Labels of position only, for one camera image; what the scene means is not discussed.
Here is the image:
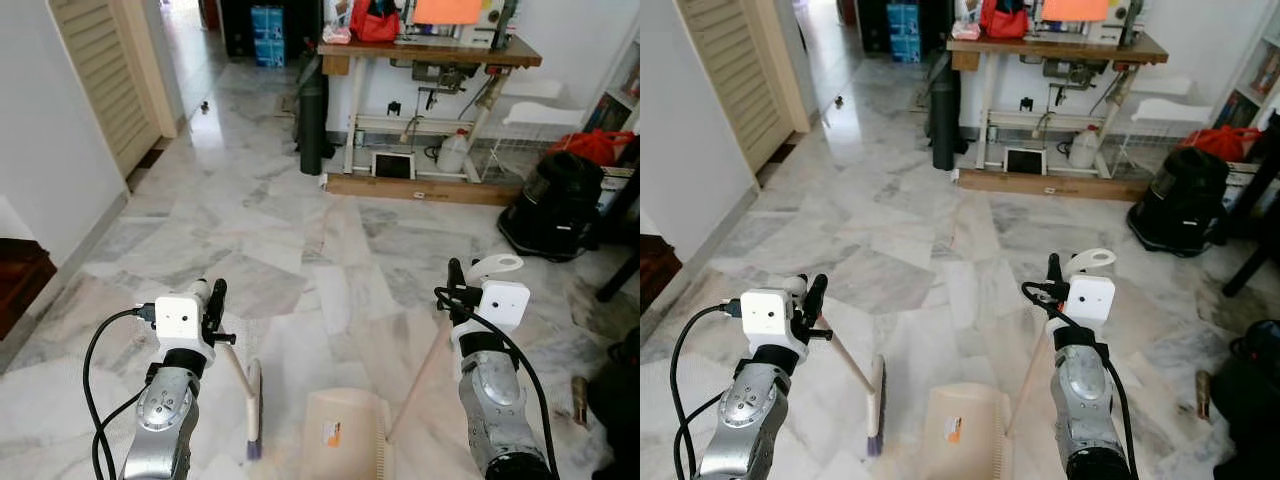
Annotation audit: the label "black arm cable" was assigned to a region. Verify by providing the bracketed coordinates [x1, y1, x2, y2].
[1020, 280, 1141, 480]
[668, 300, 746, 480]
[433, 285, 561, 480]
[82, 305, 159, 480]

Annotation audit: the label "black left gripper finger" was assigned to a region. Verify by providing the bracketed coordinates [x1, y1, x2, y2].
[803, 273, 829, 325]
[203, 278, 229, 329]

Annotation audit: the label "wooden sewing machine table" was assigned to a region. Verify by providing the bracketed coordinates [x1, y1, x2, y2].
[944, 0, 1171, 203]
[316, 0, 544, 208]

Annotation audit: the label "dark wooden stairs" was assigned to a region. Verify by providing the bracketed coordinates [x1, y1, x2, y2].
[640, 232, 682, 313]
[0, 237, 59, 343]

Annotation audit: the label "white bookshelf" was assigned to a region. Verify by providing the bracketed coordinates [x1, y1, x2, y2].
[1213, 20, 1280, 133]
[583, 40, 641, 138]

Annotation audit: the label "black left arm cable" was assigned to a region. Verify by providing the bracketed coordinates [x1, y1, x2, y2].
[82, 305, 159, 480]
[668, 300, 746, 480]

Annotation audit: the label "beige broom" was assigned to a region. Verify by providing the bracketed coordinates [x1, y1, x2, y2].
[782, 274, 887, 458]
[189, 277, 265, 463]

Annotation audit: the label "white framed tablet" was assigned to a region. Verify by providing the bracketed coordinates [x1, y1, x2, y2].
[369, 149, 417, 182]
[1002, 146, 1047, 177]

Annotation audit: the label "red shopping bag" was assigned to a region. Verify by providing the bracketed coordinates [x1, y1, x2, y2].
[1178, 124, 1264, 163]
[548, 127, 638, 168]

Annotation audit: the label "tall black cylinder bag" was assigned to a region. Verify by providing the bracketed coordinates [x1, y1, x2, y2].
[926, 63, 962, 172]
[296, 68, 330, 179]

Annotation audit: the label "red handbag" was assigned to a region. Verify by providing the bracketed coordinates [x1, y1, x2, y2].
[347, 0, 402, 44]
[977, 0, 1032, 40]

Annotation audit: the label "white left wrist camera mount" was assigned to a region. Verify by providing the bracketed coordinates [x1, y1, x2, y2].
[739, 287, 810, 358]
[152, 292, 217, 363]

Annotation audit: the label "beige long-handled dustpan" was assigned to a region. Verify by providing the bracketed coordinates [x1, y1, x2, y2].
[923, 247, 1119, 480]
[299, 252, 525, 480]

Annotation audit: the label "white plastic jug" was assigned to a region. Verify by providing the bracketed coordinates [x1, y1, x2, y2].
[1067, 124, 1102, 170]
[436, 127, 472, 175]

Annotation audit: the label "white wire rack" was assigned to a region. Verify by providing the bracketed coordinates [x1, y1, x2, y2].
[480, 78, 587, 186]
[1110, 75, 1218, 181]

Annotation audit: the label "black vacuum cleaner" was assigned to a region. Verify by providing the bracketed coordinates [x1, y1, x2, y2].
[1126, 146, 1232, 259]
[496, 149, 607, 264]

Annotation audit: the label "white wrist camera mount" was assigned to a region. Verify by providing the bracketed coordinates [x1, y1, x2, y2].
[1044, 274, 1117, 338]
[739, 287, 810, 358]
[152, 292, 217, 363]
[449, 279, 532, 348]

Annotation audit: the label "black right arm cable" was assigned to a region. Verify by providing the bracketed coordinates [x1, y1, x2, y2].
[1020, 280, 1141, 480]
[433, 285, 561, 480]

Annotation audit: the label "orange paper sheet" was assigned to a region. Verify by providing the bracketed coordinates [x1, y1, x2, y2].
[1039, 0, 1112, 23]
[411, 0, 485, 27]

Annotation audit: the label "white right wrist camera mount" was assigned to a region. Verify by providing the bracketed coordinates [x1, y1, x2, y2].
[449, 279, 532, 348]
[1044, 274, 1117, 338]

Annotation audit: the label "louvred wooden door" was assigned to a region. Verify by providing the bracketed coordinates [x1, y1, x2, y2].
[48, 0, 183, 181]
[676, 0, 813, 177]

